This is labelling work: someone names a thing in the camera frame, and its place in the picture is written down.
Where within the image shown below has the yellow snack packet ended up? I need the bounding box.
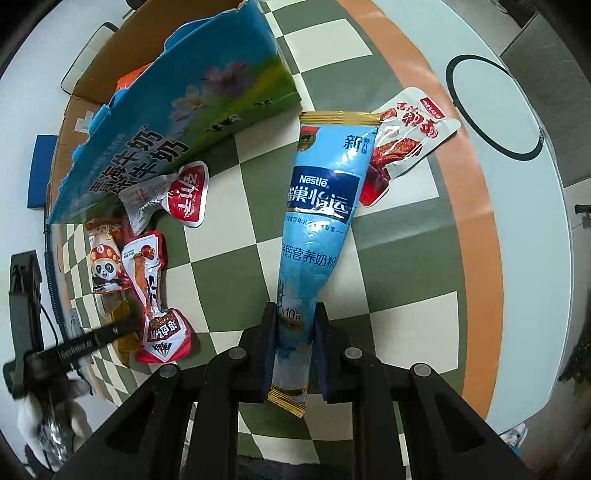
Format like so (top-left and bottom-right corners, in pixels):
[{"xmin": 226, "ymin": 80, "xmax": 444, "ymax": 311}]
[{"xmin": 102, "ymin": 295, "xmax": 141, "ymax": 367}]

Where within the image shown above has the blue printed cardboard box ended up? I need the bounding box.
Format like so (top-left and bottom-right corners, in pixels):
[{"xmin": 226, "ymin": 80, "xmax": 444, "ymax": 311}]
[{"xmin": 46, "ymin": 0, "xmax": 303, "ymax": 227}]

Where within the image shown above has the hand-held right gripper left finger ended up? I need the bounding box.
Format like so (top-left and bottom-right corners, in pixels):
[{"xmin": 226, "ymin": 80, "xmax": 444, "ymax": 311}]
[{"xmin": 58, "ymin": 302, "xmax": 282, "ymax": 480}]

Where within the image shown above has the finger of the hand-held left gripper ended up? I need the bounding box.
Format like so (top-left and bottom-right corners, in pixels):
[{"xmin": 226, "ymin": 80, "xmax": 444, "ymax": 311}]
[{"xmin": 95, "ymin": 322, "xmax": 139, "ymax": 350}]

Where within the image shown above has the panda print snack packet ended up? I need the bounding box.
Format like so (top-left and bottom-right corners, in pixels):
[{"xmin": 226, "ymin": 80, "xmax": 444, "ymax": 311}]
[{"xmin": 85, "ymin": 219, "xmax": 132, "ymax": 295}]

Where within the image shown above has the grey chair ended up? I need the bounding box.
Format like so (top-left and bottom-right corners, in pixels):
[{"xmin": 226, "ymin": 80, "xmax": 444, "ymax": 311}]
[{"xmin": 499, "ymin": 9, "xmax": 591, "ymax": 185}]

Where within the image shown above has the blue milk powder sachet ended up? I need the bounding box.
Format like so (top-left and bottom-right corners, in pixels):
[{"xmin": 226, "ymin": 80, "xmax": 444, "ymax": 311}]
[{"xmin": 267, "ymin": 111, "xmax": 380, "ymax": 418}]

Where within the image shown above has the small red white snack packet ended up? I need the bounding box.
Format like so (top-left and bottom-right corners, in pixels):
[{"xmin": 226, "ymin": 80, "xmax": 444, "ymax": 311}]
[{"xmin": 119, "ymin": 161, "xmax": 209, "ymax": 234}]

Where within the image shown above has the white red duck wing packet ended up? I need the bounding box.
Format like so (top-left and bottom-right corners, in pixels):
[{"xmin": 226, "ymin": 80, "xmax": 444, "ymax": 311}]
[{"xmin": 358, "ymin": 87, "xmax": 462, "ymax": 207}]

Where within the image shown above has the blue floor mat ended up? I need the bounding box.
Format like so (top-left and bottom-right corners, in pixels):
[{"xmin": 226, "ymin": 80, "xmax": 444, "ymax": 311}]
[{"xmin": 27, "ymin": 135, "xmax": 60, "ymax": 209}]

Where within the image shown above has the black round ring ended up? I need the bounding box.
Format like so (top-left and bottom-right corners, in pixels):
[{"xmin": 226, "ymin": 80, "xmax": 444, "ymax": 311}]
[{"xmin": 444, "ymin": 54, "xmax": 544, "ymax": 161}]

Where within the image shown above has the black coiled cable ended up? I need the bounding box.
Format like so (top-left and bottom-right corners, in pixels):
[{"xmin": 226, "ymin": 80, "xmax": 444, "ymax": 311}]
[{"xmin": 43, "ymin": 217, "xmax": 63, "ymax": 326}]

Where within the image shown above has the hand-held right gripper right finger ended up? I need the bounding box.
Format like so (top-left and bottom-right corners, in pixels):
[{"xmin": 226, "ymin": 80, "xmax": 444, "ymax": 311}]
[{"xmin": 311, "ymin": 302, "xmax": 532, "ymax": 480}]

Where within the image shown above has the red white chicken foot packet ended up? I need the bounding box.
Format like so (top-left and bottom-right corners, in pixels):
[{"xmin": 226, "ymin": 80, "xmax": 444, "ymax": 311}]
[{"xmin": 121, "ymin": 231, "xmax": 195, "ymax": 364}]

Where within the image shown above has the pale crumpled object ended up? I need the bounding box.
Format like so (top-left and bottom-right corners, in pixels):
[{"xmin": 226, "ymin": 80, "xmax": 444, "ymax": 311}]
[{"xmin": 17, "ymin": 369, "xmax": 89, "ymax": 468}]

